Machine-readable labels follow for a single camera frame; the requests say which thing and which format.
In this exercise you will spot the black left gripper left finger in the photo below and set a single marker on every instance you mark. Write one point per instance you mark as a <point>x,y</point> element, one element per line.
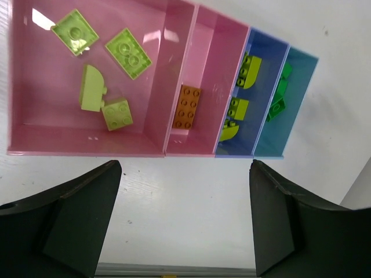
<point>60,232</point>

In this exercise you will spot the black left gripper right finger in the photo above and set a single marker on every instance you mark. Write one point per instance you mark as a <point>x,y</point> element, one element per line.
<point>297,233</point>

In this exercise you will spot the lime square lego hollow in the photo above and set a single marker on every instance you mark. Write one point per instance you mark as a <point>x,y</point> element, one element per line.
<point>229,130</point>

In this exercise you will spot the pale lime sloped lego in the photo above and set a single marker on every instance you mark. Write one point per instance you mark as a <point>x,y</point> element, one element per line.
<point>117,114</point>

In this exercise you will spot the lime sloped lego brick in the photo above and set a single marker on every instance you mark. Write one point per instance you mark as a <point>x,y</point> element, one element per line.
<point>92,89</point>

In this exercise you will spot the green small lego brick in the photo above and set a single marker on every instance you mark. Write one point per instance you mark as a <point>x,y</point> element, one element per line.
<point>281,88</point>

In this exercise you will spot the lime lego brick edge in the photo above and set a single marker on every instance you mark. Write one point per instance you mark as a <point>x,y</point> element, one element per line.
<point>248,71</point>

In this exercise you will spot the brown lego plate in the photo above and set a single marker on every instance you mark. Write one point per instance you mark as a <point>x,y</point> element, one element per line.
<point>186,107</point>

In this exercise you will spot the lone pale lime lego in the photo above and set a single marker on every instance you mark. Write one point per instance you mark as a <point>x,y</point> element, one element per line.
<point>75,32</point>

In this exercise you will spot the dark green square lego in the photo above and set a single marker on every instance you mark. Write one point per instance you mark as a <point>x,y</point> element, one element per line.
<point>286,71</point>

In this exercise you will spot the light blue container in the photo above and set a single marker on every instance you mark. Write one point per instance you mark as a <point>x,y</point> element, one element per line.
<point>275,134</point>

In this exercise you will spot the purple blue container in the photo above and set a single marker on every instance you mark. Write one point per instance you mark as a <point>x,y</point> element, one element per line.
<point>273,52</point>

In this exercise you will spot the pink container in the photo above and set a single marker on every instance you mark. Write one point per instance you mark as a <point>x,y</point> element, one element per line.
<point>188,44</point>

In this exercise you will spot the aluminium rail front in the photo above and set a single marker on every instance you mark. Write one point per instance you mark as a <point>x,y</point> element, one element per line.
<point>137,270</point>

